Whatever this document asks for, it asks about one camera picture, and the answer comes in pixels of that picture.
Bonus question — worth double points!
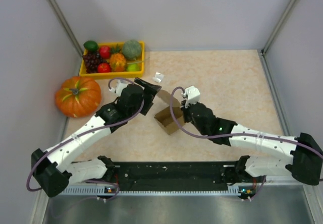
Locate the brown cardboard box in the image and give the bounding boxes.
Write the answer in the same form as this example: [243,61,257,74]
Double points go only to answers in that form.
[154,89,185,135]

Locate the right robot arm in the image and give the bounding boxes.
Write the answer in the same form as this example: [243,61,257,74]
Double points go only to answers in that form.
[181,101,322,186]

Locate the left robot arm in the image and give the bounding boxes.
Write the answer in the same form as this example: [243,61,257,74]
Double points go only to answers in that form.
[26,77,162,197]

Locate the small white plastic bag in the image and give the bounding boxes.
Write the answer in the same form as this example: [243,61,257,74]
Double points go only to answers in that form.
[152,72,165,83]

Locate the light green apple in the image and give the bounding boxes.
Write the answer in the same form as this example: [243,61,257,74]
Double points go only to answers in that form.
[126,64,141,72]

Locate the small orange pineapple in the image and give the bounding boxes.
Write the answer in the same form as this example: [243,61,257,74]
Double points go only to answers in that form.
[109,44,127,72]

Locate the red apple front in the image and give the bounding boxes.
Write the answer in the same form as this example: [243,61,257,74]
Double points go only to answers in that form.
[97,63,112,73]

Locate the red apple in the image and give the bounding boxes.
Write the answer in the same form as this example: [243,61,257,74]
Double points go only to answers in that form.
[97,63,112,73]
[99,45,111,59]

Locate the green round melon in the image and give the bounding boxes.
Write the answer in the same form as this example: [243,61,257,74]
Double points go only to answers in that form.
[122,39,142,60]

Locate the orange plastic pumpkin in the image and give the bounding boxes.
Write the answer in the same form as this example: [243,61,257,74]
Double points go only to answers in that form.
[55,76,101,118]

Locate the yellow plastic tray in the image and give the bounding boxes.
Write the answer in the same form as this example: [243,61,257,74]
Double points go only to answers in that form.
[79,41,146,79]

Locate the red apple back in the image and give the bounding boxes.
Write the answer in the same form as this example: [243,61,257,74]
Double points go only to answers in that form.
[99,45,111,59]

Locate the dark purple grapes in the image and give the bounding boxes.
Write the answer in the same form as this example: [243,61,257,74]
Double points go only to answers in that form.
[82,52,104,74]

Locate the green lime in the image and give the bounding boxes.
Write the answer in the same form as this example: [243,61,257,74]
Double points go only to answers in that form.
[83,40,99,52]

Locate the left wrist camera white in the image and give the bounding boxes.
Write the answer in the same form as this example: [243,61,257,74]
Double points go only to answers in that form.
[109,80,128,96]

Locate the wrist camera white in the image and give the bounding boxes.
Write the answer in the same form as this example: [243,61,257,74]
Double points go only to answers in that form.
[182,85,200,108]
[109,80,128,96]

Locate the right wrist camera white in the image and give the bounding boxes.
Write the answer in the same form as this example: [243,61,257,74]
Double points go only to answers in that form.
[182,85,200,108]

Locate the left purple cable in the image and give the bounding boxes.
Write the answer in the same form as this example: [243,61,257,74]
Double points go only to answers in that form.
[26,77,146,192]

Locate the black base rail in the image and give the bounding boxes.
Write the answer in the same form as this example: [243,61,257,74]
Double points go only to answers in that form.
[83,160,268,192]

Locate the left aluminium frame post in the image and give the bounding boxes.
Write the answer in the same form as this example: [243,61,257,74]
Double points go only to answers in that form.
[47,0,83,56]

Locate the aluminium frame post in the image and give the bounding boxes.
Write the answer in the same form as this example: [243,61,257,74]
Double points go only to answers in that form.
[47,0,83,56]
[260,0,299,57]

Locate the right aluminium frame post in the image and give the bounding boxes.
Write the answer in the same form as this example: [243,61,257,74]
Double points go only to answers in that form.
[260,0,299,57]

